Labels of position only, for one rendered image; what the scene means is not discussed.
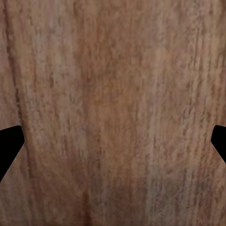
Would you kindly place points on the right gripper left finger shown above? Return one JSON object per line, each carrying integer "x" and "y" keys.
{"x": 11, "y": 141}

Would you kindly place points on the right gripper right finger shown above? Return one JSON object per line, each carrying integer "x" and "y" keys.
{"x": 218, "y": 139}

